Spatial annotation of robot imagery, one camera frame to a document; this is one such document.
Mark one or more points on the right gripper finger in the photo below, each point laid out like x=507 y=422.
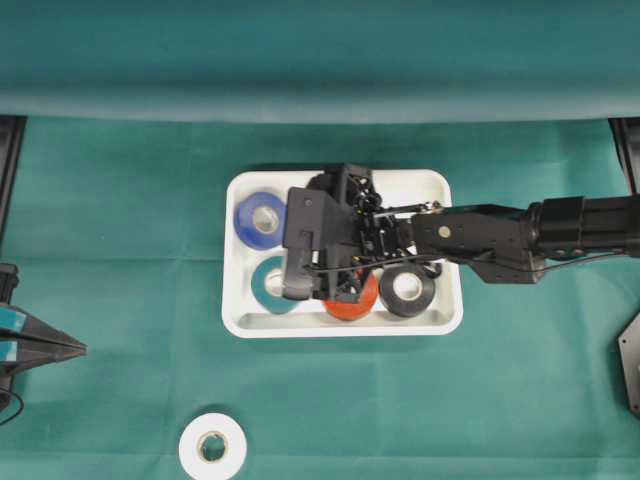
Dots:
x=350 y=185
x=341 y=286

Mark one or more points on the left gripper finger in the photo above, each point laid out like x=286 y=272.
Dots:
x=18 y=323
x=16 y=361

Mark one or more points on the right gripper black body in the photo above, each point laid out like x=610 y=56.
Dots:
x=497 y=242

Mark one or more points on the red tape roll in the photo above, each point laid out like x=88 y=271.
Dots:
x=355 y=311

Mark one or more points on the black tape roll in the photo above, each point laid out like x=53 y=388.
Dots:
x=406 y=290

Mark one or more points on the green tape roll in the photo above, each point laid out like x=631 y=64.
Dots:
x=267 y=286

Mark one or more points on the blue tape roll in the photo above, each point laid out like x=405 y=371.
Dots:
x=259 y=220

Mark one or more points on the white tape roll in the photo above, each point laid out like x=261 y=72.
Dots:
x=212 y=446

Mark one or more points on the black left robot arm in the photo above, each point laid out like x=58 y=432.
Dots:
x=27 y=342

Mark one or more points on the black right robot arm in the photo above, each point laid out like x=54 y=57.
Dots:
x=577 y=229

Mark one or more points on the white plastic tray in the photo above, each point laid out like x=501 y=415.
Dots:
x=245 y=317

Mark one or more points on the green table cloth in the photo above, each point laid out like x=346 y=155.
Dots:
x=139 y=115

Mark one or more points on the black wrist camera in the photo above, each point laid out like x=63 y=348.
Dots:
x=320 y=236

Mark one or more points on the black aluminium frame rail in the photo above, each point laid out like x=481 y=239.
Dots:
x=12 y=133

